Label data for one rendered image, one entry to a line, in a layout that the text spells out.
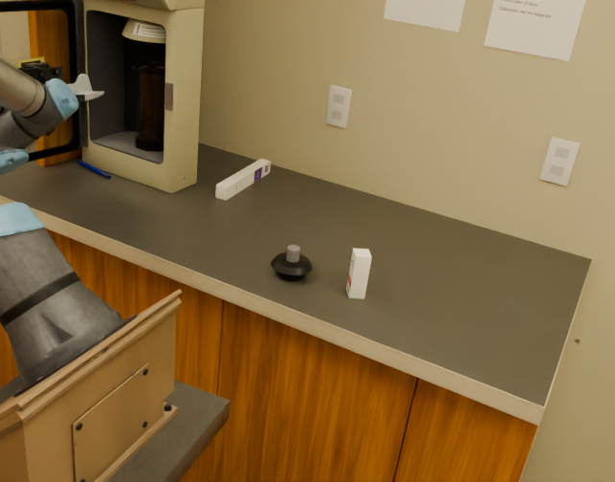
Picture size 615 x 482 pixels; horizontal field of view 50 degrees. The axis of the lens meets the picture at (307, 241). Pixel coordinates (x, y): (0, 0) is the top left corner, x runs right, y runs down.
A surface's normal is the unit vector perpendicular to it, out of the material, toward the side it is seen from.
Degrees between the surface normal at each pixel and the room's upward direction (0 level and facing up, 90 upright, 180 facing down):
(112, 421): 90
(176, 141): 90
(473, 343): 0
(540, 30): 90
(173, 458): 0
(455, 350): 0
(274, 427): 90
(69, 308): 31
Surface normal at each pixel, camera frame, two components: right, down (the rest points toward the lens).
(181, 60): 0.87, 0.30
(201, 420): 0.11, -0.89
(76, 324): 0.33, -0.50
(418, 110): -0.47, 0.34
